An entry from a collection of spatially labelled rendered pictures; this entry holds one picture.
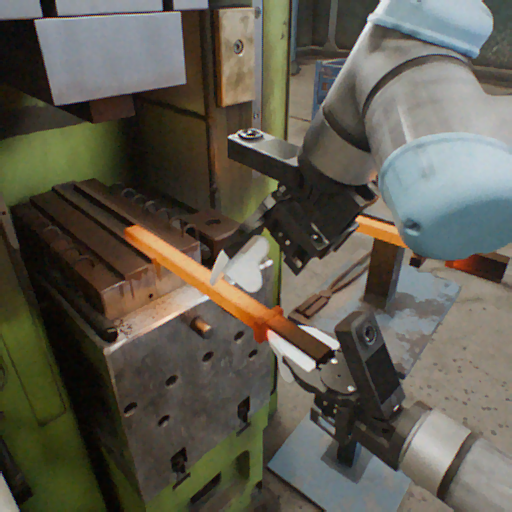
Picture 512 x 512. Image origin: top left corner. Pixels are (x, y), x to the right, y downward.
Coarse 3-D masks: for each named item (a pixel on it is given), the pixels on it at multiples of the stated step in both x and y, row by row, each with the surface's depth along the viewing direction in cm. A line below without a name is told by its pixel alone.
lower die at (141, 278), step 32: (64, 192) 96; (96, 192) 98; (64, 224) 86; (96, 224) 86; (160, 224) 85; (64, 256) 78; (96, 256) 77; (128, 256) 76; (192, 256) 80; (96, 288) 70; (128, 288) 72; (160, 288) 77
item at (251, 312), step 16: (144, 240) 77; (160, 240) 77; (160, 256) 73; (176, 256) 72; (176, 272) 71; (192, 272) 68; (208, 272) 68; (208, 288) 65; (224, 288) 64; (224, 304) 63; (240, 304) 61; (256, 304) 61; (256, 320) 57; (272, 320) 58; (288, 320) 58; (256, 336) 58; (288, 336) 55; (304, 336) 55; (304, 352) 53; (320, 352) 52
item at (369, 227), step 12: (360, 216) 91; (360, 228) 89; (372, 228) 87; (384, 228) 86; (396, 228) 86; (396, 240) 85; (492, 252) 77; (456, 264) 80; (468, 264) 79; (480, 264) 77; (492, 264) 76; (504, 264) 74; (480, 276) 78; (492, 276) 77
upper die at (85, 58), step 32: (0, 32) 57; (32, 32) 50; (64, 32) 51; (96, 32) 53; (128, 32) 56; (160, 32) 59; (0, 64) 62; (32, 64) 53; (64, 64) 52; (96, 64) 55; (128, 64) 57; (160, 64) 61; (64, 96) 53; (96, 96) 56
